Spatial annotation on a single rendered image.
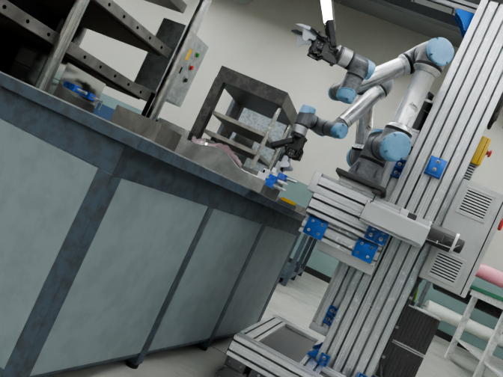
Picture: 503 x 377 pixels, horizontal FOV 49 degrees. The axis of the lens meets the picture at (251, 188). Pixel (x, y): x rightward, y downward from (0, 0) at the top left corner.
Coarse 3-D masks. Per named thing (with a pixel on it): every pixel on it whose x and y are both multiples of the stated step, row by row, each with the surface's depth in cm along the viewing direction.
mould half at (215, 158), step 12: (180, 132) 224; (180, 144) 224; (192, 144) 223; (192, 156) 223; (204, 156) 223; (216, 156) 222; (228, 156) 222; (216, 168) 222; (228, 168) 222; (240, 180) 221; (252, 180) 221; (264, 180) 221
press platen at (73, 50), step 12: (0, 0) 193; (0, 12) 195; (12, 12) 199; (24, 12) 203; (24, 24) 205; (36, 24) 210; (48, 36) 217; (72, 48) 230; (84, 60) 238; (96, 60) 245; (108, 72) 254; (120, 84) 265; (132, 84) 273; (144, 96) 285
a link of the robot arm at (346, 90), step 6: (348, 72) 222; (348, 78) 221; (354, 78) 220; (360, 78) 220; (342, 84) 222; (348, 84) 220; (354, 84) 220; (360, 84) 221; (336, 90) 228; (342, 90) 221; (348, 90) 220; (354, 90) 220; (336, 96) 223; (342, 96) 220; (348, 96) 220; (354, 96) 221; (348, 102) 223
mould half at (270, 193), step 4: (208, 140) 264; (244, 168) 255; (248, 168) 254; (252, 172) 253; (256, 172) 252; (256, 176) 252; (268, 176) 253; (280, 184) 271; (268, 188) 259; (276, 188) 269; (264, 192) 257; (268, 192) 261; (272, 192) 266; (276, 192) 271; (268, 196) 263; (272, 196) 268; (276, 196) 273
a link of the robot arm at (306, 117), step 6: (300, 108) 270; (306, 108) 267; (312, 108) 268; (300, 114) 268; (306, 114) 267; (312, 114) 268; (300, 120) 267; (306, 120) 267; (312, 120) 269; (306, 126) 267
